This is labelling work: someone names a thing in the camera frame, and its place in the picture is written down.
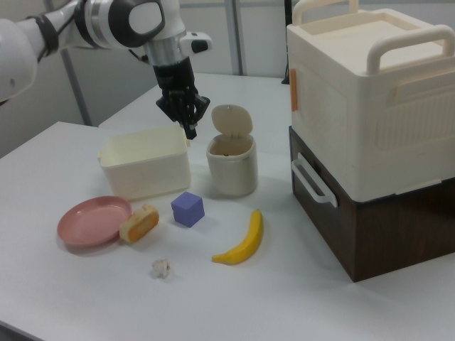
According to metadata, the cream plastic storage bin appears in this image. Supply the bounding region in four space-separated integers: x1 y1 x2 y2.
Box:
98 126 192 202

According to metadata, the dark brown wooden drawer cabinet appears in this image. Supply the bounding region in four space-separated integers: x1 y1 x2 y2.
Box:
288 126 455 283

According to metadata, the crumpled white paper ball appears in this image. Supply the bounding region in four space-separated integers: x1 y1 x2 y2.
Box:
151 258 172 280

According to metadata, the black thin pole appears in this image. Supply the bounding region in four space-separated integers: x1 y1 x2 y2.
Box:
282 0 292 85

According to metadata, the purple cube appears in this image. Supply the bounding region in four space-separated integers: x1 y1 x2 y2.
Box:
170 191 205 229

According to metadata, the yellow banana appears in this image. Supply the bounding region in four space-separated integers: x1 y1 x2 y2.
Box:
211 208 264 265

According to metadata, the white drawer handle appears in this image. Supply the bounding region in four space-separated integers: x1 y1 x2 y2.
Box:
291 152 338 206

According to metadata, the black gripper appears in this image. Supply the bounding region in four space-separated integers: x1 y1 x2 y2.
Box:
153 58 212 140

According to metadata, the grey metal pole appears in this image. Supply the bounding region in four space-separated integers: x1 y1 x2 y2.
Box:
232 0 247 76

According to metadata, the orange white toy bread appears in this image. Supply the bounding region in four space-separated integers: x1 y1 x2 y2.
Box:
119 203 160 244

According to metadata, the pink plate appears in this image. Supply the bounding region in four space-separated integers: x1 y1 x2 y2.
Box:
57 195 133 249

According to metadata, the orange tape strip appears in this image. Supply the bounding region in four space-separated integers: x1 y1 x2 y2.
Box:
289 69 300 114

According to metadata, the cream plastic storage box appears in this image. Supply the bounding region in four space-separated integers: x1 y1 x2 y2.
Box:
286 0 455 195

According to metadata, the white trash can with lid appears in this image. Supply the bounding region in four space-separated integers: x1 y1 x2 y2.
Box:
205 103 258 197

